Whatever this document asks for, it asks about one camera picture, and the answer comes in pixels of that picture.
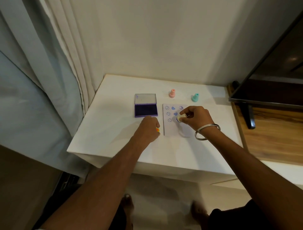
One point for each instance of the person's left hand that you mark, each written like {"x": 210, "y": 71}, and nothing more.
{"x": 148, "y": 129}

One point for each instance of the person's right thumb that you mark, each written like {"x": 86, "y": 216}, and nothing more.
{"x": 185, "y": 121}

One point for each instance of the white table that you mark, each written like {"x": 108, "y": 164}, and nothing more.
{"x": 156, "y": 132}

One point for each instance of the purple ink pad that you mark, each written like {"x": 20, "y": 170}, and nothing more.
{"x": 145, "y": 105}

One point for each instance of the pink stamp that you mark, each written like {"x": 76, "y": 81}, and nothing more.
{"x": 172, "y": 93}

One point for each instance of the black shorts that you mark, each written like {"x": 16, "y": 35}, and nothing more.
{"x": 236, "y": 216}

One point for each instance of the yellow stamp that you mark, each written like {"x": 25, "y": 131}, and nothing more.
{"x": 181, "y": 117}

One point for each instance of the person's left forearm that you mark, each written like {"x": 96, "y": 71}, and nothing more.
{"x": 99, "y": 184}

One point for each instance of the wooden cabinet top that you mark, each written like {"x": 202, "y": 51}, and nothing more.
{"x": 272, "y": 135}

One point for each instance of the person's left foot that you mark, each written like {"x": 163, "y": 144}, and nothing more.
{"x": 127, "y": 206}

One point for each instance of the person's foot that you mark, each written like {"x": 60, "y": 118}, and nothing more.
{"x": 127, "y": 206}
{"x": 200, "y": 212}

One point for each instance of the white curtain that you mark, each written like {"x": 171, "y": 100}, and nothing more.
{"x": 40, "y": 78}

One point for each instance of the person's left fingers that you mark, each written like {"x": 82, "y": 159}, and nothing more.
{"x": 156, "y": 129}

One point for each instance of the black television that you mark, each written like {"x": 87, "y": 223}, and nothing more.
{"x": 272, "y": 71}

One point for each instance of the person's right hand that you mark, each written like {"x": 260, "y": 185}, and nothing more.
{"x": 197, "y": 117}

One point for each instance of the person's right forearm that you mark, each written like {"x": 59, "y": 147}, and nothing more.
{"x": 255, "y": 175}

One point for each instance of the person's right foot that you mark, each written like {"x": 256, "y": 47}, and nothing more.
{"x": 200, "y": 212}

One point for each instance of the teal stamp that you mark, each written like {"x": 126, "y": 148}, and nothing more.
{"x": 195, "y": 97}

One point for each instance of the white stamped paper sheet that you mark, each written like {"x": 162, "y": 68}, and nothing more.
{"x": 171, "y": 128}

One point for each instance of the silver bangle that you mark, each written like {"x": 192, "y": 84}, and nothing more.
{"x": 206, "y": 131}

